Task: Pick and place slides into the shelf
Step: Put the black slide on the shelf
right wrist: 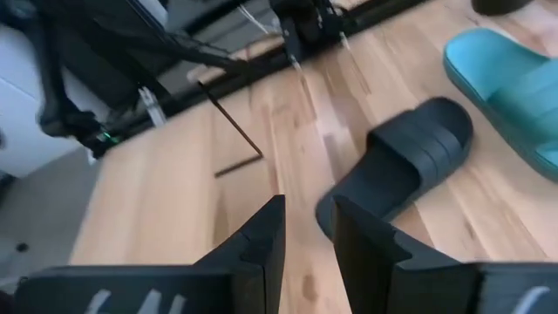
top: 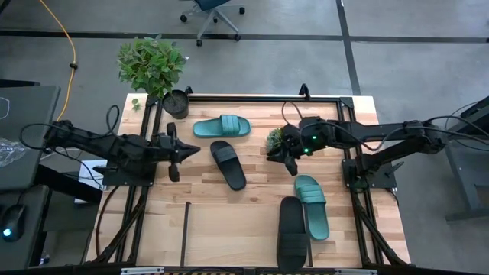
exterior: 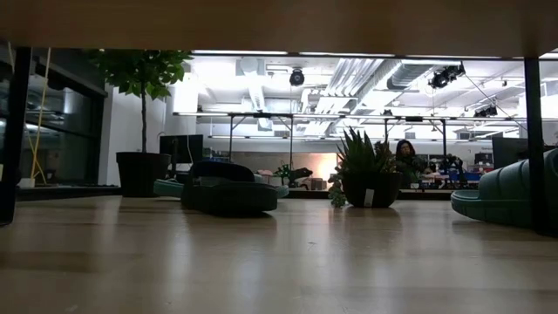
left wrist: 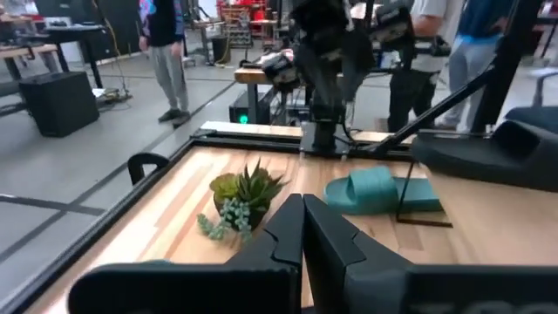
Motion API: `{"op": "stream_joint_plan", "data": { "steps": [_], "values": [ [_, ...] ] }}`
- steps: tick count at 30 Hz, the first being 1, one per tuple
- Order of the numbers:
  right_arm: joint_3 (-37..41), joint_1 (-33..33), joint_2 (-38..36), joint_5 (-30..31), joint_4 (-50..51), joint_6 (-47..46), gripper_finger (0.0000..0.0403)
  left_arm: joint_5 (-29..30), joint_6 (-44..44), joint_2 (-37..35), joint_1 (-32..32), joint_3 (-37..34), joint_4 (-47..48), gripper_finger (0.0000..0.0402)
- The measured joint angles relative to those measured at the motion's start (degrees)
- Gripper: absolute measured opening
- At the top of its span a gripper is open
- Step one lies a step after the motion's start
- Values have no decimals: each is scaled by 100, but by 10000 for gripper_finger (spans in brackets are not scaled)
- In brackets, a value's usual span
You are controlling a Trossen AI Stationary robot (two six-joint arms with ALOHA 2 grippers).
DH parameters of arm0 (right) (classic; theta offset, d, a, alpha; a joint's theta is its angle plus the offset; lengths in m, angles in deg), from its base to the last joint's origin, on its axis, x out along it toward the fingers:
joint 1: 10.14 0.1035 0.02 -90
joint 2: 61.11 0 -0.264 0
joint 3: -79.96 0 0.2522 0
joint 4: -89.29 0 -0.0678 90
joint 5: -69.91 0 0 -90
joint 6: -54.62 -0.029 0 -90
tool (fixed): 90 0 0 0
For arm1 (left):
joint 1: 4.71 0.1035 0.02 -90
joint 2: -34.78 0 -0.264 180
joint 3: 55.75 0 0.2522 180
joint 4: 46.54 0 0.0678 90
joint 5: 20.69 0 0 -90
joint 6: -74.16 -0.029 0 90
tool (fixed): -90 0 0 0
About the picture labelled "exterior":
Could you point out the black rubber slide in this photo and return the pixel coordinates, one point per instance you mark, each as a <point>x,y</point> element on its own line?
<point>226,194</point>

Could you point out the small potted succulent plant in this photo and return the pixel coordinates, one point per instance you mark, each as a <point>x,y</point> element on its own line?
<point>370,187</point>

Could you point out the black computer monitor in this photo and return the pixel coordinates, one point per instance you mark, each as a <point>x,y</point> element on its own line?
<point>181,148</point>

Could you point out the person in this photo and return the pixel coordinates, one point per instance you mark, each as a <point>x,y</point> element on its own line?
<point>405,150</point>

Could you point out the large potted green tree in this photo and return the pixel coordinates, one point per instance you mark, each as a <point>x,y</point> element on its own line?
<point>141,174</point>

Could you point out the black overhead camera rig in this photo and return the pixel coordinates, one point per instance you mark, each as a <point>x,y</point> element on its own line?
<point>444,76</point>

